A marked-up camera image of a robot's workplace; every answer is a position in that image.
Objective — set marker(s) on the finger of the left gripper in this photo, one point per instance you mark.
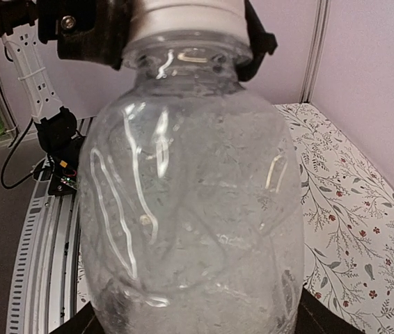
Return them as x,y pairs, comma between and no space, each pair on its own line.
262,43

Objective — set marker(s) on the clear plastic bottle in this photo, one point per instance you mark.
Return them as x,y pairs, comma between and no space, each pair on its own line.
190,197

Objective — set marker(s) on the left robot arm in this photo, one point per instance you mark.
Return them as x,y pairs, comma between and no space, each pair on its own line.
55,124

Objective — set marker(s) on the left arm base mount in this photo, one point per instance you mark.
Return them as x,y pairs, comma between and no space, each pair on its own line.
59,168

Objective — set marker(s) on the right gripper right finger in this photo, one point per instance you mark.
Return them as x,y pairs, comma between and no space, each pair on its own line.
314,318

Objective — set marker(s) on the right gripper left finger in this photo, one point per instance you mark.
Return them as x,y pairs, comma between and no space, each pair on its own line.
84,322

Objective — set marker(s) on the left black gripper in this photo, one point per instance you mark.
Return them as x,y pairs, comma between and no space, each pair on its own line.
95,31

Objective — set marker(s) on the right aluminium frame post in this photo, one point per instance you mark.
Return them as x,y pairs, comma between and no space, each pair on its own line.
316,49

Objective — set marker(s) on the floral patterned table mat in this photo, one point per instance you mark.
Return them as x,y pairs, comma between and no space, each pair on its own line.
349,224

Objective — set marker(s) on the aluminium front rail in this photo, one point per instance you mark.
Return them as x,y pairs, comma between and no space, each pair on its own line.
44,286

